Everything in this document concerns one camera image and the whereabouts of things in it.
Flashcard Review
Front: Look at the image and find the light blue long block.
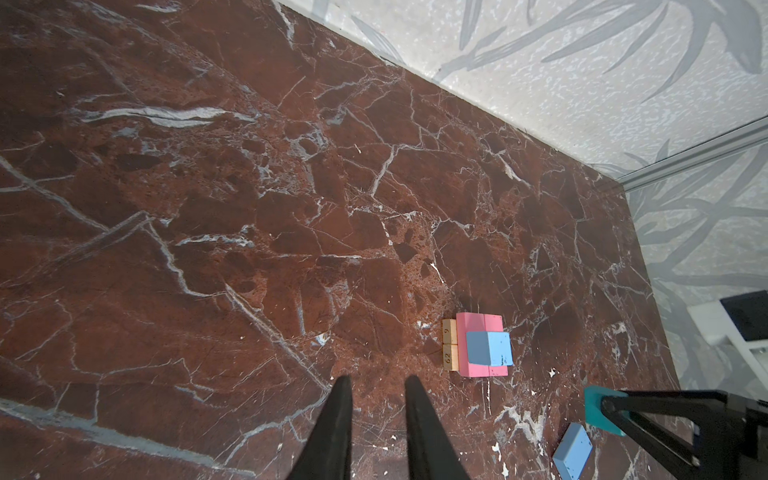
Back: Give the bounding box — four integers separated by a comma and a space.
553, 423, 593, 480

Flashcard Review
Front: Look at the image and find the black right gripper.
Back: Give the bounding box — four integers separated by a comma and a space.
601, 390, 767, 479

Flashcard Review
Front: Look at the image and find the teal cube block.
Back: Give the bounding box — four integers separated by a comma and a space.
584, 385, 627, 436

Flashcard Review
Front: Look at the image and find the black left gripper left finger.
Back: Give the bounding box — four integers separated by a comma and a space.
287, 375, 353, 480

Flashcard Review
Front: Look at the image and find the natural wood long block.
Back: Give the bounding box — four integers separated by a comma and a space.
442, 319, 458, 345

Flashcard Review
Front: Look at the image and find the light blue cube block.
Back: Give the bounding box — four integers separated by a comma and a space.
466, 331, 514, 367

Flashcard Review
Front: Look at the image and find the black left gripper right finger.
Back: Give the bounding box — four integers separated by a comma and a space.
405, 375, 470, 480

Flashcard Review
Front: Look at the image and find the pink block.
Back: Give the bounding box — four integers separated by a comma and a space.
459, 362, 509, 378
456, 312, 504, 334

